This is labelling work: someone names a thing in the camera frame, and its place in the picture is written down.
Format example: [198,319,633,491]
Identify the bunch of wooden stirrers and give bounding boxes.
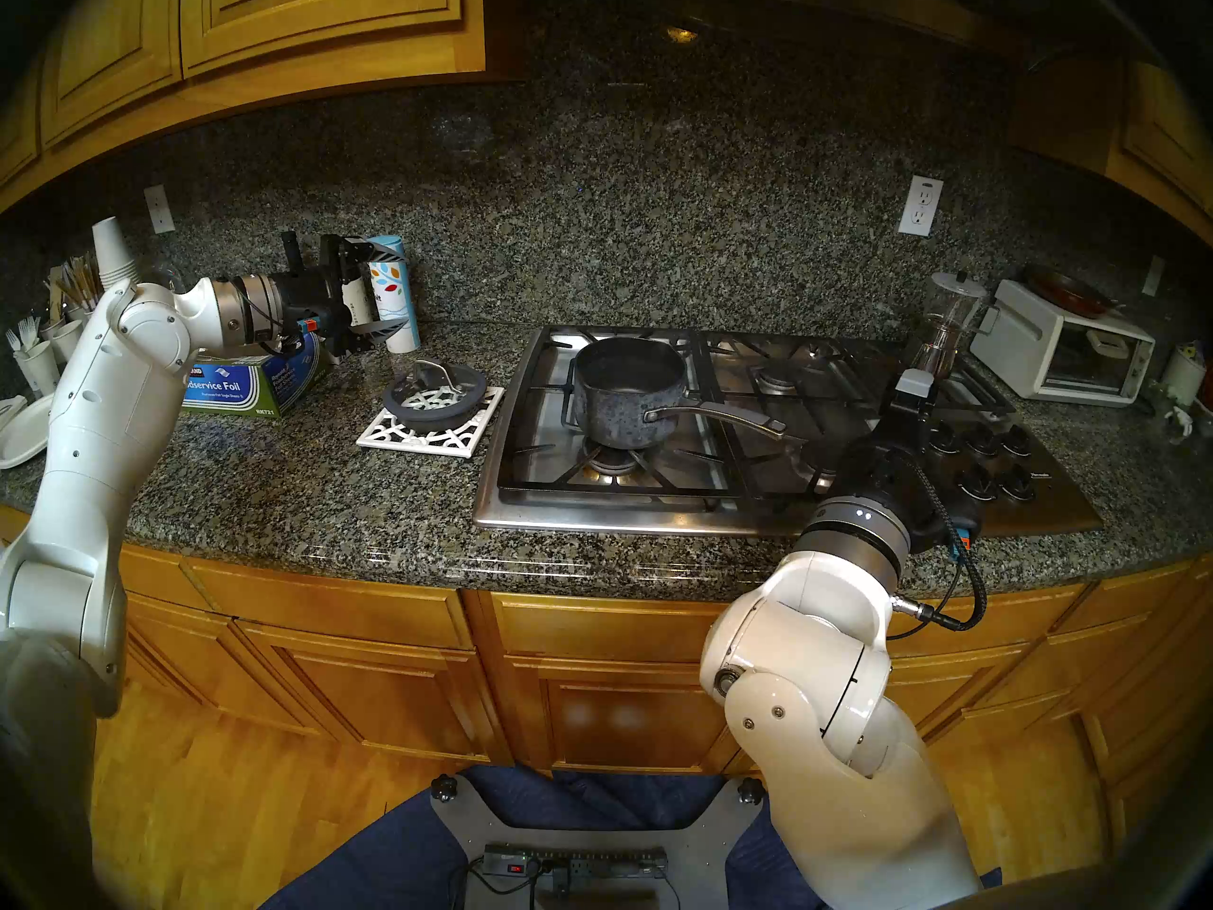
[47,252,105,312]

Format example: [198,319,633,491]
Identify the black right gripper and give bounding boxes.
[832,401,984,551]

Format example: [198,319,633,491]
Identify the blue aluminium foil box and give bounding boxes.
[180,330,323,419]

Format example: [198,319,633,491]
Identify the wooden lower cabinets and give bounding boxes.
[0,505,1213,795]

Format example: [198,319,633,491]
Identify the white mug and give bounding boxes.
[1161,344,1209,407]

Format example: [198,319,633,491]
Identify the white paper plates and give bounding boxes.
[0,394,53,470]

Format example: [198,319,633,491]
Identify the glass pot lid steel handle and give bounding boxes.
[382,358,490,435]

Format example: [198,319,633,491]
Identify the wooden upper cabinet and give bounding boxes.
[1009,50,1213,246]
[0,0,522,212]

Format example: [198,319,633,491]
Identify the black cast-iron stove grate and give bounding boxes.
[499,328,735,498]
[697,328,949,516]
[933,344,1017,418]

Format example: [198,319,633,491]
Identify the stack of white paper cups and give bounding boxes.
[92,218,138,288]

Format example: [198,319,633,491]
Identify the blue moving blanket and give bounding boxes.
[261,764,1004,910]

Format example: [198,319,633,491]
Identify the glass and chrome coffee maker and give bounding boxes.
[905,271,988,378]

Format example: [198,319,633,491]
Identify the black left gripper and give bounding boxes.
[270,235,410,359]

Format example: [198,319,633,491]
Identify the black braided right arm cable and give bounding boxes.
[886,444,989,634]

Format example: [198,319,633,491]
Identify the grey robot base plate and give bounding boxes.
[431,773,767,910]

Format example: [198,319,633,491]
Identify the speckled grey saucepan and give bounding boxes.
[571,337,806,451]

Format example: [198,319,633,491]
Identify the white wall power outlet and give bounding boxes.
[898,175,945,237]

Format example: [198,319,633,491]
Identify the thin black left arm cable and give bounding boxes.
[242,287,304,357]

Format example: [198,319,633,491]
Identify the white toaster oven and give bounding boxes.
[969,278,1157,407]

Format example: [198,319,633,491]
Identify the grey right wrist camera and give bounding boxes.
[894,368,941,421]

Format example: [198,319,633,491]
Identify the blue white leaf-print canister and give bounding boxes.
[365,235,423,355]

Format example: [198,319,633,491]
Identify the red frying pan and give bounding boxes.
[1019,264,1124,319]

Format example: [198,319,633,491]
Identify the white cutout pattern trivet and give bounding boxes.
[357,387,505,460]

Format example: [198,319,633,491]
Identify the stainless steel gas cooktop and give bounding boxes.
[474,325,1105,539]

